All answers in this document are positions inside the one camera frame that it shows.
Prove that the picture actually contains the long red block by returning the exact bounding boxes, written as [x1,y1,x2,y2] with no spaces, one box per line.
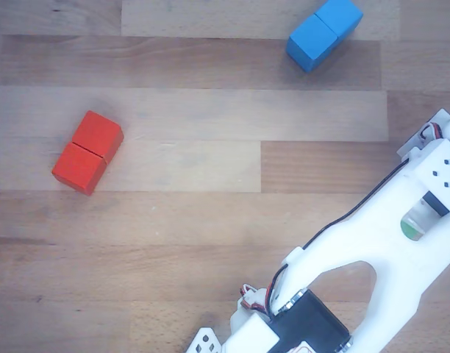
[51,110,125,196]

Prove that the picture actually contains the long blue block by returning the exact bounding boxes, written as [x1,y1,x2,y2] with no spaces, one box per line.
[285,0,365,74]

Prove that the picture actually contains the long green block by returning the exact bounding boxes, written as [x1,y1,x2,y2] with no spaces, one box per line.
[400,217,425,240]

